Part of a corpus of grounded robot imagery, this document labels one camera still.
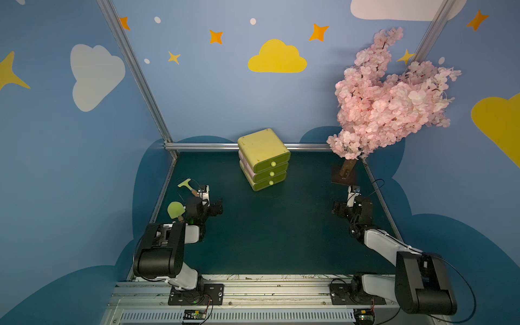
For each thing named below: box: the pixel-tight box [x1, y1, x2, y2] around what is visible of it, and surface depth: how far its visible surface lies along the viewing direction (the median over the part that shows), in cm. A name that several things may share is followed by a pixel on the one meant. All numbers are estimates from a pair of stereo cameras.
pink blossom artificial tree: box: [327, 27, 461, 185], surface depth 69 cm
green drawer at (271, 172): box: [253, 161, 289, 183], surface depth 99 cm
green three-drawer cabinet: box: [236, 127, 292, 192], surface depth 98 cm
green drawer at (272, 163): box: [253, 151, 292, 175], surface depth 94 cm
